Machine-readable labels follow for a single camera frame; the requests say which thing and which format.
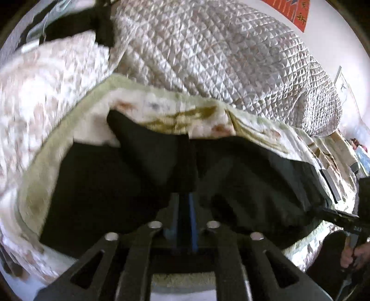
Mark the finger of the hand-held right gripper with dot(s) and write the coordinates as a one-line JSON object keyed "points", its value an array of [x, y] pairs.
{"points": [[338, 218]]}

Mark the black pants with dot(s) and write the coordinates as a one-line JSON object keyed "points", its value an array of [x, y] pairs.
{"points": [[115, 179]]}

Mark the beige quilted bedspread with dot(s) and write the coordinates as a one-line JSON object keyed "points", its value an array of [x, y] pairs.
{"points": [[216, 52]]}

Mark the grey sheer cloth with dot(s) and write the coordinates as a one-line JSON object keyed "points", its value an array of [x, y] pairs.
{"points": [[37, 26]]}

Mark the red wall poster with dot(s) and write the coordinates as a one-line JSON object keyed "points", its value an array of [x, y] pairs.
{"points": [[294, 14]]}

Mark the floral fleece blanket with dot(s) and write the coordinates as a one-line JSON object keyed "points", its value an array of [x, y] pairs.
{"points": [[173, 101]]}

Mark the dark clothes pile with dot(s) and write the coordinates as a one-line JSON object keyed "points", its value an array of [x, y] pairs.
{"points": [[86, 23]]}

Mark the pink floral quilted duvet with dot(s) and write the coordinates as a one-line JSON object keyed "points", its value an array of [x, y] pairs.
{"points": [[43, 95]]}

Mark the person's right hand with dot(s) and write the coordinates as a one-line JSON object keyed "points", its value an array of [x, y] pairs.
{"points": [[358, 256]]}

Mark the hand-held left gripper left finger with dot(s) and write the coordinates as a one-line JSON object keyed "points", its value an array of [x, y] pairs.
{"points": [[171, 234]]}

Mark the person's dark clothing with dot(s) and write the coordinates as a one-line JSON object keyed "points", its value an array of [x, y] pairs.
{"points": [[326, 260]]}

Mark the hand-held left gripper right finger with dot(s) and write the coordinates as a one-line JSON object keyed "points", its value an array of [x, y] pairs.
{"points": [[192, 225]]}

